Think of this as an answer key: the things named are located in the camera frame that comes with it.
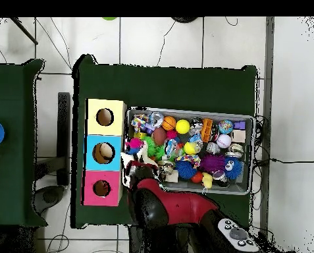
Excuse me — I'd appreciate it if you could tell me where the cream yellow cloth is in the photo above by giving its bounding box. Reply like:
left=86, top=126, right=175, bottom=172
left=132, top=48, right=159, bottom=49
left=120, top=141, right=160, bottom=185

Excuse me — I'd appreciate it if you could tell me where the yellow plush toy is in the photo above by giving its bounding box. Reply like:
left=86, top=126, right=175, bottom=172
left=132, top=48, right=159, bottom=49
left=201, top=172, right=215, bottom=190

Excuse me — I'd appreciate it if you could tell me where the wooden box with three holes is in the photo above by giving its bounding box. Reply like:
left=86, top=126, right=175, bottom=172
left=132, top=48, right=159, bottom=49
left=82, top=98, right=128, bottom=207

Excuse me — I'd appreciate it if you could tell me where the clear mesh bin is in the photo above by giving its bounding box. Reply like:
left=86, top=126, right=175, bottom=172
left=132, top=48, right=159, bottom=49
left=126, top=107, right=255, bottom=196

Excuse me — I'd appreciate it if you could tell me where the brown toy football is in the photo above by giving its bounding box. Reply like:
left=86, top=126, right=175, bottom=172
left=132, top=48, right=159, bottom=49
left=152, top=126, right=168, bottom=147

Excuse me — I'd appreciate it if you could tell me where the bright orange mini basketball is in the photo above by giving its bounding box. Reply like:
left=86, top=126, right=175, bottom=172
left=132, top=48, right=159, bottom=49
left=161, top=115, right=177, bottom=132

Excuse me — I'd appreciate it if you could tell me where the pink spiky ball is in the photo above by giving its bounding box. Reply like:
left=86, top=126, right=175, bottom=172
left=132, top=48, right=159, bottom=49
left=128, top=136, right=144, bottom=151

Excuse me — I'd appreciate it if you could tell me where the yellow ball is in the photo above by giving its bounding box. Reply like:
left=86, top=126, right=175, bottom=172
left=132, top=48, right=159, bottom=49
left=175, top=119, right=191, bottom=135

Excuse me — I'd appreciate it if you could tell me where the plain blue spiky ball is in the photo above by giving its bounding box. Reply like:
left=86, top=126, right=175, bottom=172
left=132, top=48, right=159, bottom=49
left=175, top=159, right=199, bottom=181

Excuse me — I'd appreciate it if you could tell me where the purple spiky ball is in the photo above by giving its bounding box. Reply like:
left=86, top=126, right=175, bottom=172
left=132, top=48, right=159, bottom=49
left=199, top=154, right=226, bottom=175

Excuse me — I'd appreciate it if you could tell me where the white baseball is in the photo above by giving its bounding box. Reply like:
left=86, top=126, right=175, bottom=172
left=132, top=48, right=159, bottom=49
left=217, top=134, right=233, bottom=149

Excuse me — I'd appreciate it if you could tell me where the blue spiky ball with eyes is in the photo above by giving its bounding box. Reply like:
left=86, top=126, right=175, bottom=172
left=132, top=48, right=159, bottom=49
left=222, top=157, right=245, bottom=181

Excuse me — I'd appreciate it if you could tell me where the black floor cable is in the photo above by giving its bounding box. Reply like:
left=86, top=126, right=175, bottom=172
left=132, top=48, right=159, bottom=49
left=269, top=157, right=314, bottom=164

